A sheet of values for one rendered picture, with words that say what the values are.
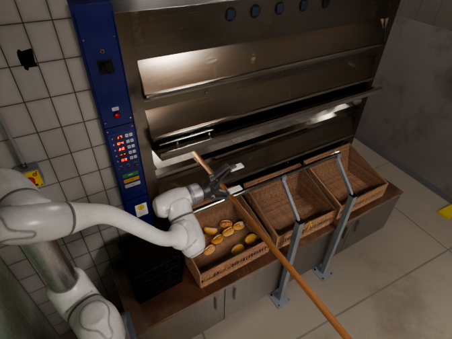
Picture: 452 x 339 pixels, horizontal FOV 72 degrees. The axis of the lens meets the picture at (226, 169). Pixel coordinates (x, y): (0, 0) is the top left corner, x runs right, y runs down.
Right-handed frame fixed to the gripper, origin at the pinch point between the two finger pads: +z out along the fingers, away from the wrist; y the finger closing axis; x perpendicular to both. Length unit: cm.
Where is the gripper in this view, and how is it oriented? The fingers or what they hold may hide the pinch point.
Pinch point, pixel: (239, 177)
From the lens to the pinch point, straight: 143.7
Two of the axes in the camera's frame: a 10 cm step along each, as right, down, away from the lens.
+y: -0.2, 7.7, 6.4
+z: 8.7, -3.1, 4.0
